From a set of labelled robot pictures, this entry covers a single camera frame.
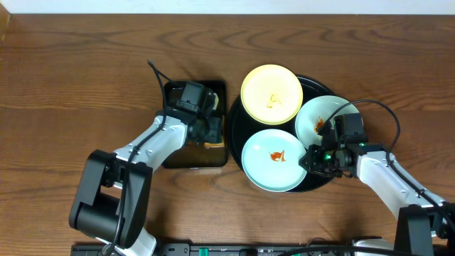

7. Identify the yellow sponge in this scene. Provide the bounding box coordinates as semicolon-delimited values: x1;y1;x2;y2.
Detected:
205;93;225;148

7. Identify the light blue front plate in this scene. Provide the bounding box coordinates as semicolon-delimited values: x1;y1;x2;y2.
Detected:
241;129;307;192

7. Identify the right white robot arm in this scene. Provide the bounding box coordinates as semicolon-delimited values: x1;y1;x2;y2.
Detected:
299;132;454;255

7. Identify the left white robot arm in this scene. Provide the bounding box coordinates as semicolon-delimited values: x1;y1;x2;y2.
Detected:
69;92;222;255

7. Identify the black rectangular water tray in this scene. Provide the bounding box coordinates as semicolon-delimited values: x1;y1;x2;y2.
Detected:
162;80;228;169

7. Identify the yellow plate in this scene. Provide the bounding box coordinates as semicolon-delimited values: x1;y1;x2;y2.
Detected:
240;64;304;125

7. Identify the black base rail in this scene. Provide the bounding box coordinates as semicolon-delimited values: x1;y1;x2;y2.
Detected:
70;243;355;256

